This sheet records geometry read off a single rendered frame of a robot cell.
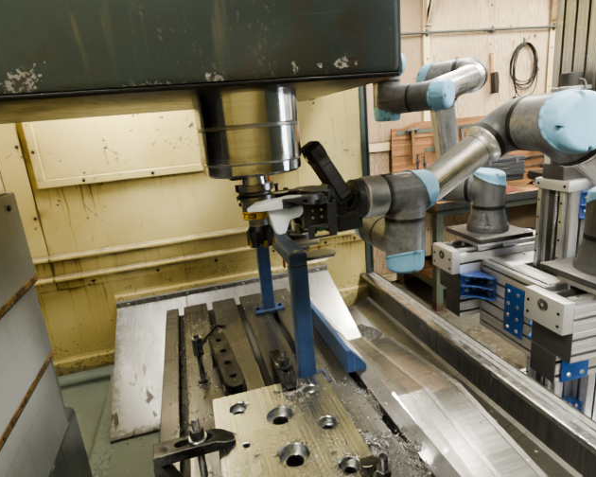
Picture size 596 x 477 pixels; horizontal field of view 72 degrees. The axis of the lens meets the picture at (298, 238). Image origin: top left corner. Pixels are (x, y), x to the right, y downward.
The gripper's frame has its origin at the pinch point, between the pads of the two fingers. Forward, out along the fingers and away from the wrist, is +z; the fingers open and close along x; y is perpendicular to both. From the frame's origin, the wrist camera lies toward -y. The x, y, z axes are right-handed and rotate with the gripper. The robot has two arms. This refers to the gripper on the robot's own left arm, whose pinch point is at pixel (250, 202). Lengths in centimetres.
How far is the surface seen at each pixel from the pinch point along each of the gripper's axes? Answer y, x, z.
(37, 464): 43, 9, 42
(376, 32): -22.3, -13.9, -16.5
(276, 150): -8.1, -7.8, -3.0
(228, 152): -8.5, -6.5, 3.7
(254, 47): -21.0, -12.6, 0.0
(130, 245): 28, 102, 26
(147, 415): 72, 58, 27
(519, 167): 37, 200, -280
